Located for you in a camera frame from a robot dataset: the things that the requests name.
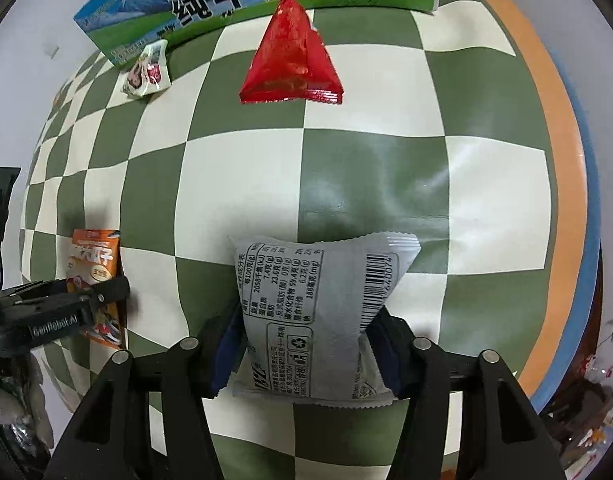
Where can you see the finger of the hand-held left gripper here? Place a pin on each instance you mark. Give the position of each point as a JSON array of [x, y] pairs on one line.
[[106, 290]]

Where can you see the green white checkered blanket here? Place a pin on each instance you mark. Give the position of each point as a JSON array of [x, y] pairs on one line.
[[366, 185]]

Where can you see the dark clutter pile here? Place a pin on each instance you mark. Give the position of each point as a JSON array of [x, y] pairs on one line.
[[593, 400]]

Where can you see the crumpled grey plastic bag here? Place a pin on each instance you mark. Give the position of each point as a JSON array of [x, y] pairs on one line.
[[16, 400]]

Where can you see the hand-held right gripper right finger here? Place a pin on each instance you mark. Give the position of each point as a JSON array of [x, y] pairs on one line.
[[386, 355]]

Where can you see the small white candy packet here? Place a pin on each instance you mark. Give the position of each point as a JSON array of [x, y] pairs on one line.
[[146, 70]]

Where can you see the grey snack packet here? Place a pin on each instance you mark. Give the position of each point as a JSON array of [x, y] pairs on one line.
[[306, 300]]

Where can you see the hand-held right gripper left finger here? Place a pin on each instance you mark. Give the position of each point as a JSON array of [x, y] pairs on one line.
[[226, 355]]

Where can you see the small white wall fixture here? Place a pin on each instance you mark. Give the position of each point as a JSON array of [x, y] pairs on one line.
[[51, 51]]

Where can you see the orange white snack packet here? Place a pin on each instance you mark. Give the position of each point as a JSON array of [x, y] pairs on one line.
[[94, 260]]

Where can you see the red snack packet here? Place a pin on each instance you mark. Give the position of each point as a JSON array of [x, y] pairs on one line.
[[291, 55]]

